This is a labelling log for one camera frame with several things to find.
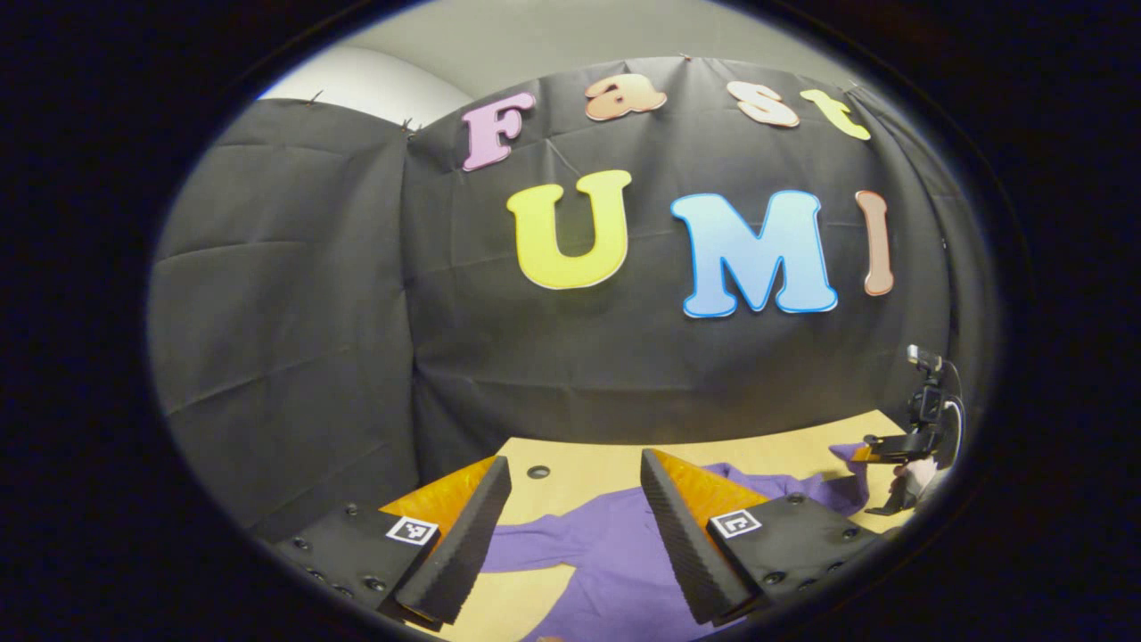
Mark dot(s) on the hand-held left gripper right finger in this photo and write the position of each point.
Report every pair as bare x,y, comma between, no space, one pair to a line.
682,544

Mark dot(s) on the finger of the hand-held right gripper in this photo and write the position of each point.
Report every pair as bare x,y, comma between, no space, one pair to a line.
900,446
902,495

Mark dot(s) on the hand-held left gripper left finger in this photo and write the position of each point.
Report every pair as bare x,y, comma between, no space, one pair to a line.
463,553

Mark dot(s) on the purple button shirt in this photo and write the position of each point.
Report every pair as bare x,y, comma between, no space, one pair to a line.
615,553

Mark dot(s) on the round black table grommet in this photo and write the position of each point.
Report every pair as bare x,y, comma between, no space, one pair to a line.
537,471

